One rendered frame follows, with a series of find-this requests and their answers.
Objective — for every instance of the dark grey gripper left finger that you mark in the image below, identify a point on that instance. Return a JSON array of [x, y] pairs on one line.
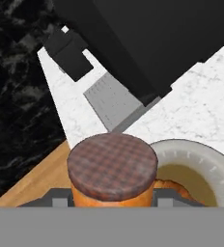
[[57, 195]]

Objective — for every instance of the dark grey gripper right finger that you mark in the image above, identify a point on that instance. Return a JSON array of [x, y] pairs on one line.
[[164, 195]]

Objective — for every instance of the orange jam jar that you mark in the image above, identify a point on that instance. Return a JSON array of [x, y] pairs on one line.
[[112, 165]]

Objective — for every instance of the golden brown croissant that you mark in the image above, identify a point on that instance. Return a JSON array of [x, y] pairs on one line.
[[176, 189]]

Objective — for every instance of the wooden cutting board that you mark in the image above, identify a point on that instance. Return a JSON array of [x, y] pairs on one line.
[[43, 180]]

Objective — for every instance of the white plate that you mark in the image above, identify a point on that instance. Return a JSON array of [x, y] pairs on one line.
[[210, 160]]

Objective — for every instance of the black coffee machine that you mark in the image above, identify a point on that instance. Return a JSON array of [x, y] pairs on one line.
[[155, 41]]

